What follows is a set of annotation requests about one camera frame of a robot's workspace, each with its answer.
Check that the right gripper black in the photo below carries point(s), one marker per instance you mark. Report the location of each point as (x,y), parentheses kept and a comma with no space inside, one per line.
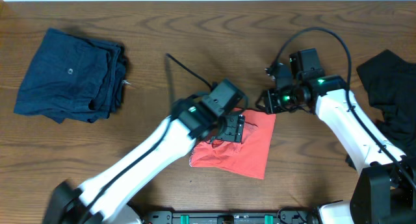
(272,104)

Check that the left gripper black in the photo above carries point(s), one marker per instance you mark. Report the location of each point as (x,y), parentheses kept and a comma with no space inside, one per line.
(234,130)

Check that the orange t-shirt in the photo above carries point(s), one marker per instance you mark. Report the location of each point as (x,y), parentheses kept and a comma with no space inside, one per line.
(248,157)

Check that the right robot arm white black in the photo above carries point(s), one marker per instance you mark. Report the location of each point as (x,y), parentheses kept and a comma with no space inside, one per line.
(385,191)

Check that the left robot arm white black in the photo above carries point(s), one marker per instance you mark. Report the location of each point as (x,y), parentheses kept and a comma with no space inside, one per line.
(105,197)

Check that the black folded garment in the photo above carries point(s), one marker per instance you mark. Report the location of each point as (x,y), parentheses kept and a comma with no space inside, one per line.
(390,84)

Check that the navy blue folded shorts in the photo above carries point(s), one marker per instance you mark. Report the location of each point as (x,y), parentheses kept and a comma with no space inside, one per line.
(73,78)

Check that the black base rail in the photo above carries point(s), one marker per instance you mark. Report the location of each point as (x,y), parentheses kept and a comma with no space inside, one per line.
(227,217)

